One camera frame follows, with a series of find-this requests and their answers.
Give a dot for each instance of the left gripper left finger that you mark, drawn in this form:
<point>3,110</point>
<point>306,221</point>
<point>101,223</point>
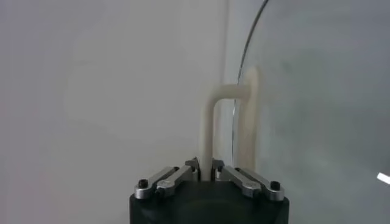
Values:
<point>170,181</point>

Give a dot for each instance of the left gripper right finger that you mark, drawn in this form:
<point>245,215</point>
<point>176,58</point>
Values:
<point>243,181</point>

